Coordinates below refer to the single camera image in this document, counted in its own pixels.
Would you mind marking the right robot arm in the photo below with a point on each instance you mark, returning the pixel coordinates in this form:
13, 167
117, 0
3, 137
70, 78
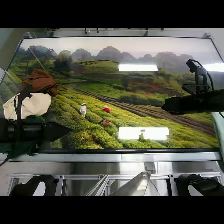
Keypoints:
200, 101

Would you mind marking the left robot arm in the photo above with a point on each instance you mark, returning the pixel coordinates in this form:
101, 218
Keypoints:
30, 131

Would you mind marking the cream garment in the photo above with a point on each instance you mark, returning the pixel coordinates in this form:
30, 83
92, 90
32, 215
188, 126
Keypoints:
35, 105

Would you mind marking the brown garment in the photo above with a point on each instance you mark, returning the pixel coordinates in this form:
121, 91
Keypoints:
40, 81

